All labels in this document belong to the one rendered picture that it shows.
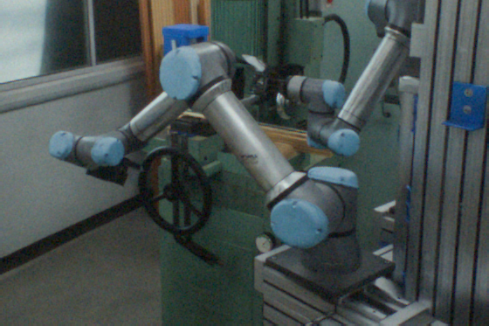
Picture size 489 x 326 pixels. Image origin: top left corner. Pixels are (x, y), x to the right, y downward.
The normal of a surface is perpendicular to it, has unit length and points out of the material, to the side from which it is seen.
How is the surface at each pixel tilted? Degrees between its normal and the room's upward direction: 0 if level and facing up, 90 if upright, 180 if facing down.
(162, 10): 87
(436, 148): 90
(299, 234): 95
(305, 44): 90
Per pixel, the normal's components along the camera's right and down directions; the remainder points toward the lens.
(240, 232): -0.58, 0.22
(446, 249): -0.76, 0.17
